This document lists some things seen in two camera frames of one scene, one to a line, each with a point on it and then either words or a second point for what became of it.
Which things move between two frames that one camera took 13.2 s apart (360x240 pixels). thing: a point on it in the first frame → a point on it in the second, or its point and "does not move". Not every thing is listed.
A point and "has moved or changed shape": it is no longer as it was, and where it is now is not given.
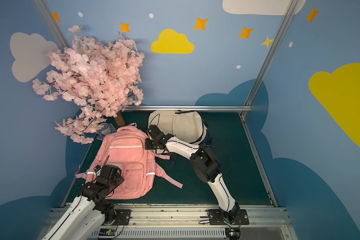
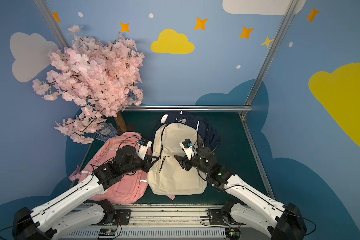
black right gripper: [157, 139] → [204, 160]
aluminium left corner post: [44, 8] does not move
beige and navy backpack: [188, 126] → [168, 177]
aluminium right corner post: [291, 9] does not move
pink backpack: [125, 147] has moved or changed shape
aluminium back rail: [189, 108] does not move
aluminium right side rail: [259, 162] does not move
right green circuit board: [232, 233] does not move
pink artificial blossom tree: [103, 76] does not move
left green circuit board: [107, 232] does not move
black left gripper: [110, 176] → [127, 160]
